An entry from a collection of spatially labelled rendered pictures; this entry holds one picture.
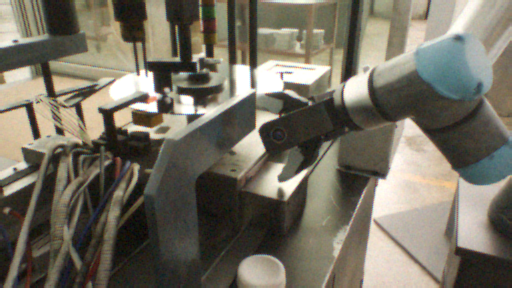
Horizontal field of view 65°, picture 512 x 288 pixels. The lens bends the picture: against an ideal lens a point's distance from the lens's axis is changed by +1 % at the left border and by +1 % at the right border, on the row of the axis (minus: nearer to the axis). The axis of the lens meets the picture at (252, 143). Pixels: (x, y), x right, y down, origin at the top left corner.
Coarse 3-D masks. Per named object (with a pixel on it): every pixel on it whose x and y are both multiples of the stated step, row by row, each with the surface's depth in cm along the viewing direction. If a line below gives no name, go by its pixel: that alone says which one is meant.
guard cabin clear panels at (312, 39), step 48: (0, 0) 144; (96, 0) 140; (240, 0) 116; (288, 0) 110; (336, 0) 104; (384, 0) 99; (96, 48) 148; (192, 48) 130; (240, 48) 122; (288, 48) 115; (336, 48) 109; (384, 48) 104
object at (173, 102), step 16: (208, 64) 91; (224, 64) 91; (128, 80) 79; (144, 80) 79; (240, 80) 79; (256, 80) 79; (272, 80) 79; (112, 96) 70; (160, 96) 70; (176, 96) 70; (192, 96) 70; (208, 96) 70; (224, 96) 70; (160, 112) 63; (176, 112) 63; (192, 112) 63; (208, 112) 63
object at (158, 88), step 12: (180, 36) 65; (180, 48) 66; (156, 60) 67; (168, 60) 67; (180, 60) 67; (192, 60) 67; (156, 72) 68; (168, 72) 68; (180, 72) 67; (192, 72) 67; (156, 84) 69; (168, 84) 70
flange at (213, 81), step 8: (208, 72) 76; (176, 80) 76; (184, 80) 75; (192, 80) 75; (200, 80) 75; (208, 80) 75; (216, 80) 76; (224, 80) 76; (176, 88) 73; (184, 88) 72; (192, 88) 72; (200, 88) 72; (208, 88) 73; (216, 88) 74
